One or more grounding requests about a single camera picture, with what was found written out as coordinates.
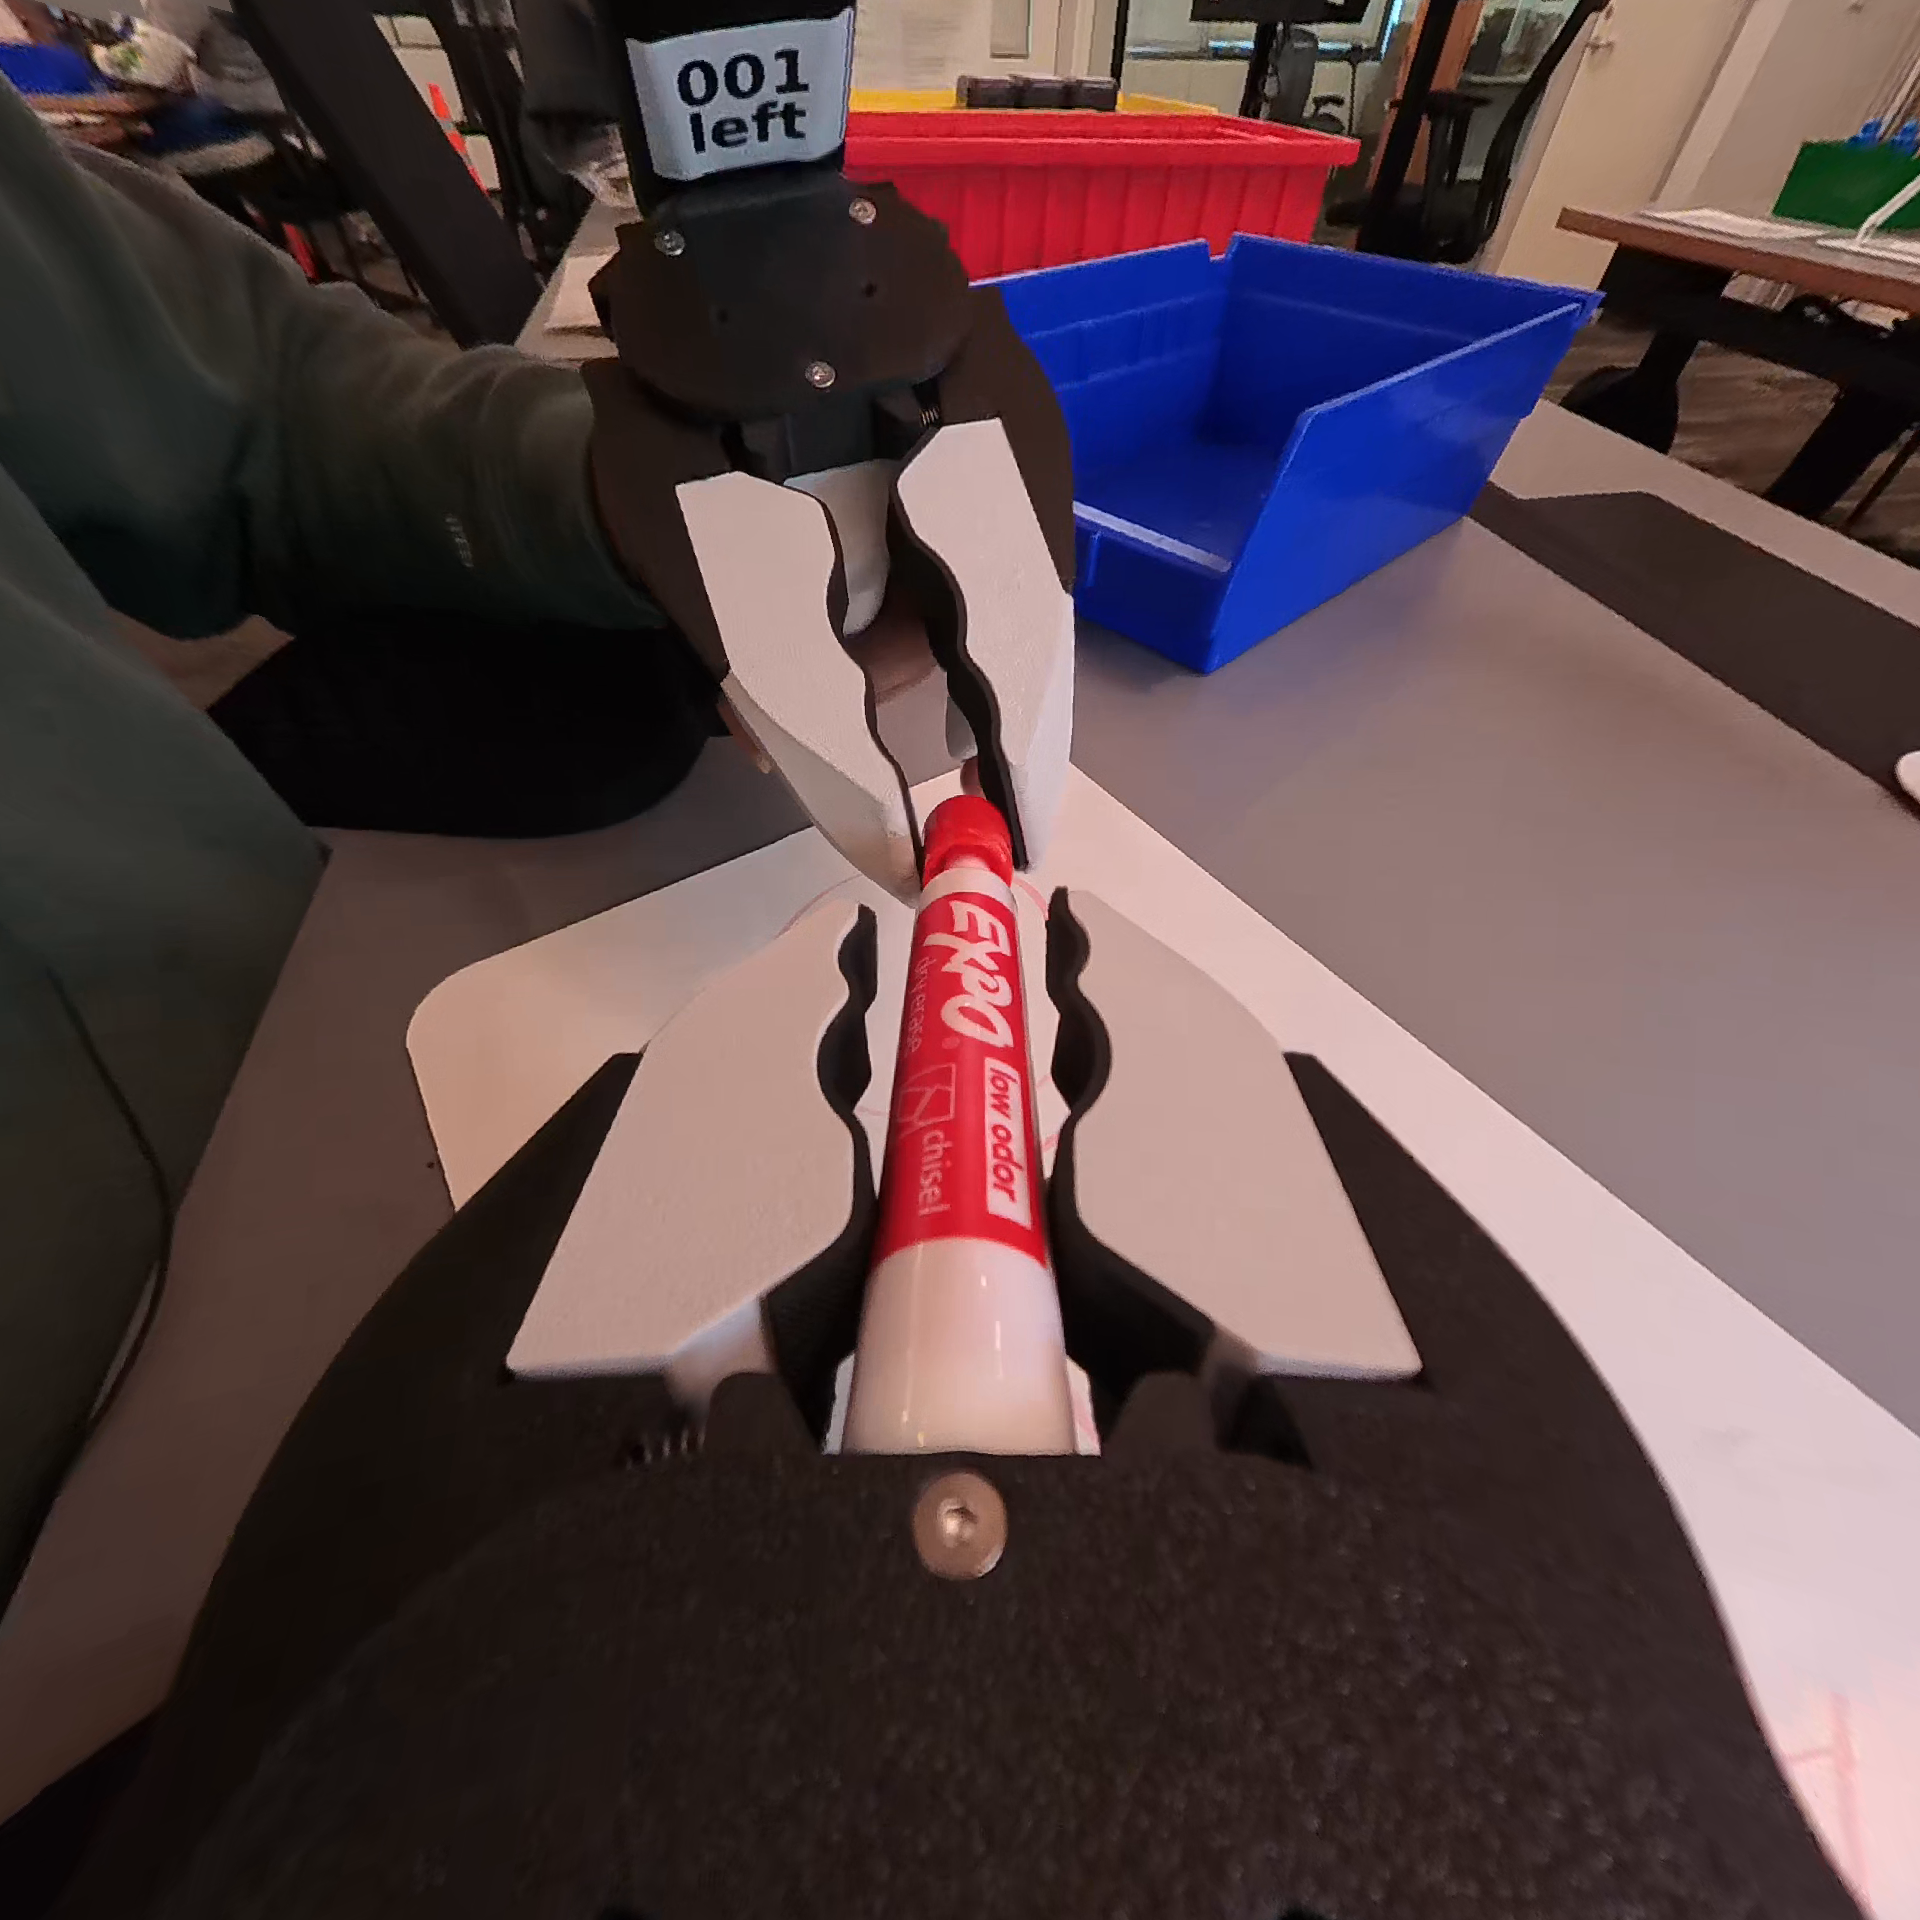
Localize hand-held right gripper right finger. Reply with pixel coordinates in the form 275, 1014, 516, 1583
1045, 888, 1424, 1383

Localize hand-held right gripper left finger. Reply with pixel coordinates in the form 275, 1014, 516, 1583
505, 904, 877, 1425

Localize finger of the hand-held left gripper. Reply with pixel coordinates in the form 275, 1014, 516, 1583
891, 419, 1082, 871
675, 479, 923, 910

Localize red marker cap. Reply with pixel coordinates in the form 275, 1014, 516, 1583
918, 795, 1023, 903

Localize small white whiteboard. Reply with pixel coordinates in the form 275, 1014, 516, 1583
406, 766, 1920, 1920

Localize red dry erase marker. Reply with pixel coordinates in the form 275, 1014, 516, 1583
840, 878, 1084, 1457

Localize blue plastic bin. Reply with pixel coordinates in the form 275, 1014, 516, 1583
974, 234, 1606, 678

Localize person's left forearm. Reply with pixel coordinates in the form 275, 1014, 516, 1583
0, 91, 668, 638

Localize person's left hand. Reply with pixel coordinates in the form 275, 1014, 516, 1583
852, 597, 967, 711

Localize yellow plastic bin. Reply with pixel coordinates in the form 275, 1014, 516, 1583
847, 86, 1218, 125

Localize red plastic bin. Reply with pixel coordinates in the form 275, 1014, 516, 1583
843, 108, 1362, 287

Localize black sign stand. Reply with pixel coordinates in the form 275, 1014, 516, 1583
237, 0, 544, 350

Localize black office chair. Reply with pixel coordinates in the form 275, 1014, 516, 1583
1358, 0, 1599, 268

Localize wooden desk black legs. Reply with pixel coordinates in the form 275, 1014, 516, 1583
1557, 204, 1920, 527

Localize white door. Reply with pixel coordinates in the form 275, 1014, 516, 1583
1492, 0, 1788, 290

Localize green plastic bin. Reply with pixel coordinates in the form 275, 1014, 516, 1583
1769, 132, 1920, 237

